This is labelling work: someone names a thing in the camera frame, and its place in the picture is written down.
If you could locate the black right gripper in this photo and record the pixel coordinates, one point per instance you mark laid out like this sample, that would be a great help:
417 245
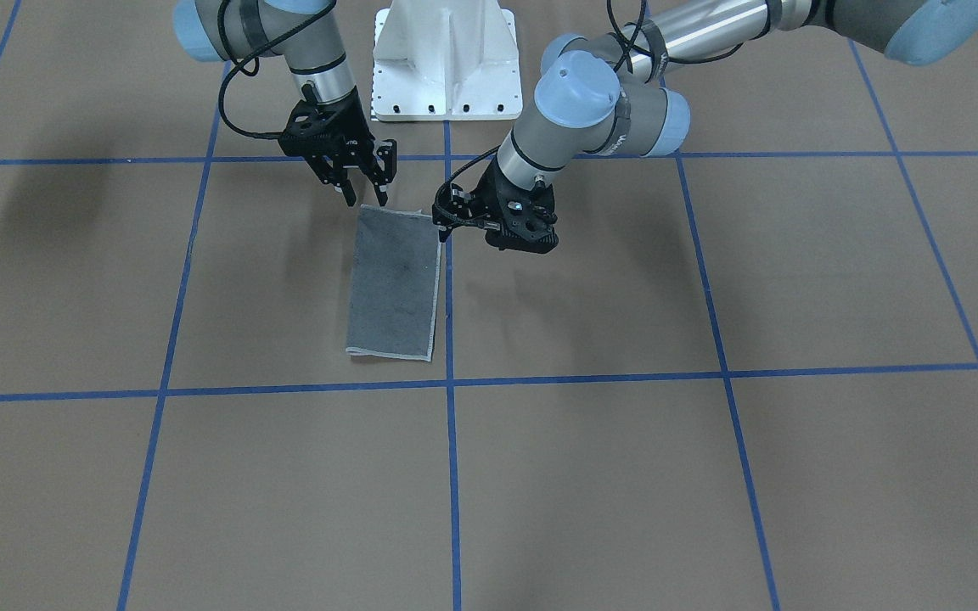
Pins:
346 137

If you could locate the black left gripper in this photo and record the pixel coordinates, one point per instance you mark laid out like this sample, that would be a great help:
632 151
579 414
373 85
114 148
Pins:
490 196

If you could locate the pink towel with grey back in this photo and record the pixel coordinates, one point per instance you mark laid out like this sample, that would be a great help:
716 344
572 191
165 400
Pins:
394 285

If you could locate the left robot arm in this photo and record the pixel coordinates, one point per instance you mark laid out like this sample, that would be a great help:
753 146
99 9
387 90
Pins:
606 95

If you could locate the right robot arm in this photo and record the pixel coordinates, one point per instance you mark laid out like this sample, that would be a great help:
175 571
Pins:
304 33

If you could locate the blue tape line lengthwise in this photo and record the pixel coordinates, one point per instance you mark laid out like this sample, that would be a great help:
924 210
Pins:
452 436

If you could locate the blue tape line crosswise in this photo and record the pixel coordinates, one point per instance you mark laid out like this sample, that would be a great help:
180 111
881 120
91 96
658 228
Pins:
215 391

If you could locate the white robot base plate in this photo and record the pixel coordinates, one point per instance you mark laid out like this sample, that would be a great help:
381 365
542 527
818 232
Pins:
446 61

